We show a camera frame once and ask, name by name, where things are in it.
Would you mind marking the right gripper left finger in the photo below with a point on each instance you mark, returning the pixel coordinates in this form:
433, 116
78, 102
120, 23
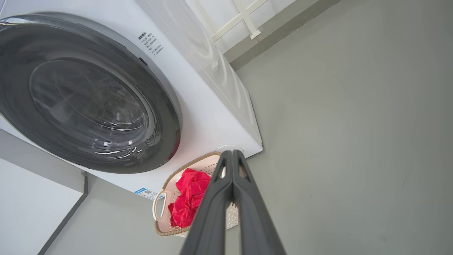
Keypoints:
212, 219

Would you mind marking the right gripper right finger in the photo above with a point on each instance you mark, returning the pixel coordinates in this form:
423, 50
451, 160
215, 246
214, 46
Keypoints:
253, 219

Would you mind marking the red and white garment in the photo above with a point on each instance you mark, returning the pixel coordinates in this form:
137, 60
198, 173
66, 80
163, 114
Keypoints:
189, 194

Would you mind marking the black-rimmed glass washer door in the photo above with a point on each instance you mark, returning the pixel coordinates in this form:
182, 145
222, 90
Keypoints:
88, 106

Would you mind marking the cream basket with brown rim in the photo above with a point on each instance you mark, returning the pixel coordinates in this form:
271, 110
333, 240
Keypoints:
170, 191

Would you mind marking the white front-load washing machine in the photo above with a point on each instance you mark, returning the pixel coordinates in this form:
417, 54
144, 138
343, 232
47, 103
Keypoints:
205, 117

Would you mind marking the blue energy label sticker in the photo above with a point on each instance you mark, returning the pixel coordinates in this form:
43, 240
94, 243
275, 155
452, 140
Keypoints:
145, 193

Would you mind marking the round white filter cover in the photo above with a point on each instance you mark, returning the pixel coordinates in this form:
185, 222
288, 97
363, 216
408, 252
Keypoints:
230, 147

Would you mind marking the white cross-shaped frame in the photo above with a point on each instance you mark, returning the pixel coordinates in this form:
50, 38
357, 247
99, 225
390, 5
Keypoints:
244, 14

